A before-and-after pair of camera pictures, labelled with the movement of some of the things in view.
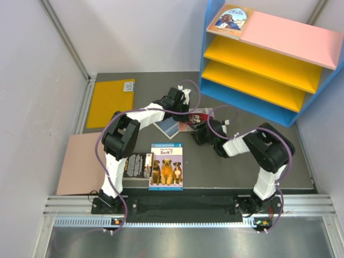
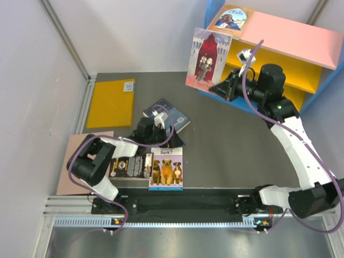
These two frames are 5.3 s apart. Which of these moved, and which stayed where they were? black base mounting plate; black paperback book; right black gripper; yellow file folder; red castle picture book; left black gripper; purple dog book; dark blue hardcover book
Moved: left black gripper; right black gripper; red castle picture book; dark blue hardcover book
Stayed: black paperback book; yellow file folder; black base mounting plate; purple dog book
